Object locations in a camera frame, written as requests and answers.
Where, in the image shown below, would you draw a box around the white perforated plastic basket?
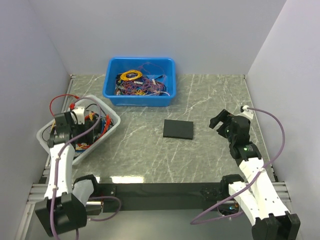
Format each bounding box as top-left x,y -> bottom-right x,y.
36,95 -> 121,166

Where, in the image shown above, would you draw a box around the black cable bundle in basket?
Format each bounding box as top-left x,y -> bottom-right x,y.
42,103 -> 116,151

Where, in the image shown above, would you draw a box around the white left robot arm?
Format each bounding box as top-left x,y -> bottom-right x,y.
35,111 -> 101,240

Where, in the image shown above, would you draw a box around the yellow ethernet cable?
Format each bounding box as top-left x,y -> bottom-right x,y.
51,113 -> 96,151

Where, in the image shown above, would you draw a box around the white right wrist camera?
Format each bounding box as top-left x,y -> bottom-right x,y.
237,105 -> 254,121

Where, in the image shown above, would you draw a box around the black network switch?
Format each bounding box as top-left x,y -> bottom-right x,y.
163,119 -> 194,140

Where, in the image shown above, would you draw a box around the blue plastic bin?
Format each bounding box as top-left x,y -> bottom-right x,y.
102,57 -> 177,107

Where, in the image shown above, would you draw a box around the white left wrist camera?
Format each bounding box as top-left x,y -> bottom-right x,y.
70,106 -> 86,125

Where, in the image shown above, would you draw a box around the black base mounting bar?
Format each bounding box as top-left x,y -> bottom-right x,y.
89,182 -> 227,213

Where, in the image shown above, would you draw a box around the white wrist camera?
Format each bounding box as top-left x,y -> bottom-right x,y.
70,106 -> 86,125
237,105 -> 254,121

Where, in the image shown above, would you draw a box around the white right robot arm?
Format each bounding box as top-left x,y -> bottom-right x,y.
209,105 -> 301,240

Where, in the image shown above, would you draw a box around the tangled coloured wires in bin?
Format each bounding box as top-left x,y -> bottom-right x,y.
114,62 -> 171,97

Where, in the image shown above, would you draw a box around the aluminium frame rail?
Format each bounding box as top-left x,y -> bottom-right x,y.
14,183 -> 106,240

